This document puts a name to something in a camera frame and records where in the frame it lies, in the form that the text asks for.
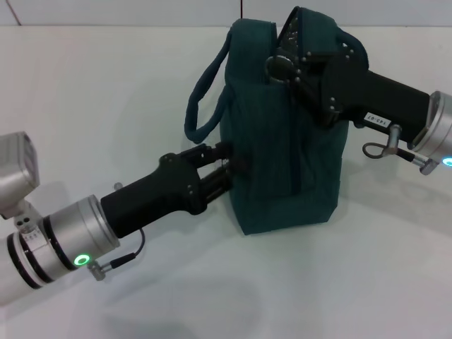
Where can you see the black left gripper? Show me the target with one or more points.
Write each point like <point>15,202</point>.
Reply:
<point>155,197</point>

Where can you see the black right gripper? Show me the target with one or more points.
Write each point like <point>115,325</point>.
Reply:
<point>374,95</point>

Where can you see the dark teal fabric bag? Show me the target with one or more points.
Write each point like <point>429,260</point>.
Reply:
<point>268,159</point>

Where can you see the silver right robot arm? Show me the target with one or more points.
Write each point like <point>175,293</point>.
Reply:
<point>438,127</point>

